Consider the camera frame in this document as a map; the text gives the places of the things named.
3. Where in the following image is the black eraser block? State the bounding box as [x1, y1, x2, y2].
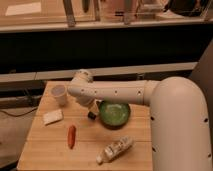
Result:
[87, 112, 97, 120]

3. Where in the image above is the green bowl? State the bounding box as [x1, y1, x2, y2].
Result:
[98, 101, 131, 128]

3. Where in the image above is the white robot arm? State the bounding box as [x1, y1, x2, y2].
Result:
[68, 69, 213, 171]

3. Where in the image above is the white ceramic cup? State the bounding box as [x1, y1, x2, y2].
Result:
[51, 85, 68, 106]

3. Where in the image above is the orange carrot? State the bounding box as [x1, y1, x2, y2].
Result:
[67, 125, 76, 149]

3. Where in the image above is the white sponge block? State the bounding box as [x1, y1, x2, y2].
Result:
[43, 109, 63, 125]

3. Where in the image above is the white plastic bottle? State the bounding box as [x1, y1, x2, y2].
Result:
[96, 136, 134, 165]

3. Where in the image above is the white paper sheet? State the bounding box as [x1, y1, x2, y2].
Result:
[5, 2, 41, 16]

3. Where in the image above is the black cable on floor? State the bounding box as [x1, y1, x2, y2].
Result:
[0, 107, 38, 119]

